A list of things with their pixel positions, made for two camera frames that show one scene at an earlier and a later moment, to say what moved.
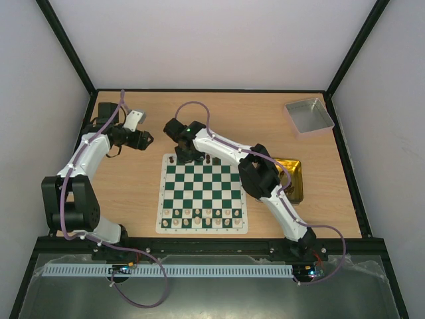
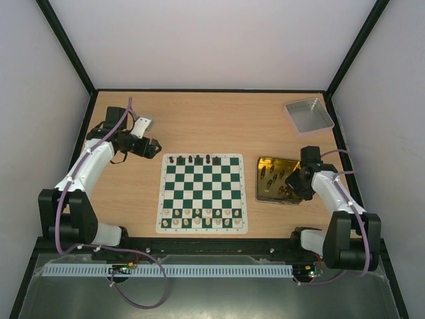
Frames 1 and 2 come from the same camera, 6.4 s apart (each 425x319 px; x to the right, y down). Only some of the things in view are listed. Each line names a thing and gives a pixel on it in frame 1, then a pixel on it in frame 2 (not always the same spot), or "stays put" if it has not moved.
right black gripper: x=186 y=153 → x=293 y=181
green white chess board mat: x=206 y=197 stays put
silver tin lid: x=308 y=117 stays put
